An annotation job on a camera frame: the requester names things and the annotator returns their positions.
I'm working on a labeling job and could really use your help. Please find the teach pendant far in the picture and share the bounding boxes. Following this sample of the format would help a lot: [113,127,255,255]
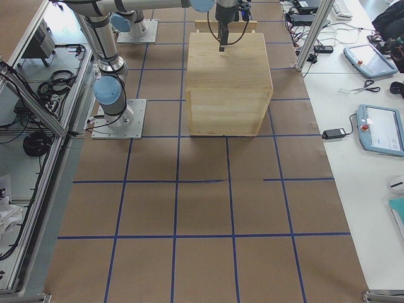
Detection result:
[343,44,398,78]

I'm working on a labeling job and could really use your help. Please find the small black power brick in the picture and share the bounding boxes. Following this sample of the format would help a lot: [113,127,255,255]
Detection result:
[321,128,347,140]

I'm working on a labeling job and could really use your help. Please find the black power adapter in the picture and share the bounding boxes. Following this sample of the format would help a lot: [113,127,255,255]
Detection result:
[287,14,316,27]

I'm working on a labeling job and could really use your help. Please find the teach pendant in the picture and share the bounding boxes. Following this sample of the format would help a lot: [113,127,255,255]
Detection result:
[343,44,398,78]
[357,104,403,157]

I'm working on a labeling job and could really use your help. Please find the aluminium frame post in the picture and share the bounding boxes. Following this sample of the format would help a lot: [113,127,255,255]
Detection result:
[295,0,335,71]

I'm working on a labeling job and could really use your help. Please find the wooden drawer cabinet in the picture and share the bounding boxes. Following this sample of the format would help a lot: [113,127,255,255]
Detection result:
[185,33,273,136]

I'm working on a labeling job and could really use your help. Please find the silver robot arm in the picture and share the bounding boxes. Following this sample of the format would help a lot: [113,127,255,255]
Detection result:
[65,0,241,73]
[110,1,251,39]

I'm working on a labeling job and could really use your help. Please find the white crumpled cloth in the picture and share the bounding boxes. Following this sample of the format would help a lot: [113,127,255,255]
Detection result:
[0,175,25,244]

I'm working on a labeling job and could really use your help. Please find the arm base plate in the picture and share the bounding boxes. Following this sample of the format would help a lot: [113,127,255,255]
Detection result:
[117,19,158,44]
[91,98,147,140]

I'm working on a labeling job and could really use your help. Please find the teach pendant near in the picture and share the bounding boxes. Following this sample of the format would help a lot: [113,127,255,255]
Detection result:
[357,104,403,157]

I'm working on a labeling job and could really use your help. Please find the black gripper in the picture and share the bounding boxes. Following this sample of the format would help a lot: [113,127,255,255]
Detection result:
[215,0,237,52]
[236,0,251,21]

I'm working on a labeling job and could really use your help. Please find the black handled scissors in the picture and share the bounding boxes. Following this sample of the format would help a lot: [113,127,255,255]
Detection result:
[351,80,381,94]

